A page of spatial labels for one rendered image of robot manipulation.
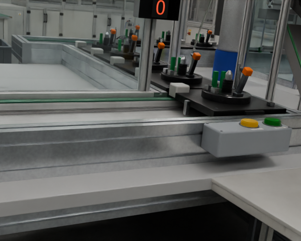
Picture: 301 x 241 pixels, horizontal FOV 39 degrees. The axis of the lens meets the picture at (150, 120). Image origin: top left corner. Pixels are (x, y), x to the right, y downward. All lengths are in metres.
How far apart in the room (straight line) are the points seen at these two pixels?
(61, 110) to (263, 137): 0.51
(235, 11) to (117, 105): 1.11
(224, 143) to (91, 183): 0.30
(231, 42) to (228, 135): 1.24
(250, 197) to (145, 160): 0.24
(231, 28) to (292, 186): 1.28
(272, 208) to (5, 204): 0.49
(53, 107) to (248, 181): 0.52
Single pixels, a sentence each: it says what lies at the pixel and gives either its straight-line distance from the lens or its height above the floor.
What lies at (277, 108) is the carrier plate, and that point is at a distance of 1.19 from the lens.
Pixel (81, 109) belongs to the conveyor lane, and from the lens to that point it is 1.14.
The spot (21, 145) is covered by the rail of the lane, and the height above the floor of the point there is 0.93.
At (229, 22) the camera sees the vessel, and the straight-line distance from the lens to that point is 2.14.
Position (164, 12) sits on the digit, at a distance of 1.18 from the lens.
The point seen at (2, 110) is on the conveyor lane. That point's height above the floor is 0.93.
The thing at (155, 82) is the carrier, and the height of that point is 0.97.
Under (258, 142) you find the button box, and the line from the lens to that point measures 1.00.
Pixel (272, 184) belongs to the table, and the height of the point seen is 0.86.
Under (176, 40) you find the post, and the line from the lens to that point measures 2.34.
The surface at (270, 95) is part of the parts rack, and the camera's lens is 1.37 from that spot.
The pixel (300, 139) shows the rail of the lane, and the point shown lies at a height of 0.90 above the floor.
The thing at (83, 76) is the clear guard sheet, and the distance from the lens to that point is 1.18.
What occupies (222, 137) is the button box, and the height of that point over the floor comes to 0.95.
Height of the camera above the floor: 1.22
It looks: 16 degrees down
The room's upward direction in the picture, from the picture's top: 6 degrees clockwise
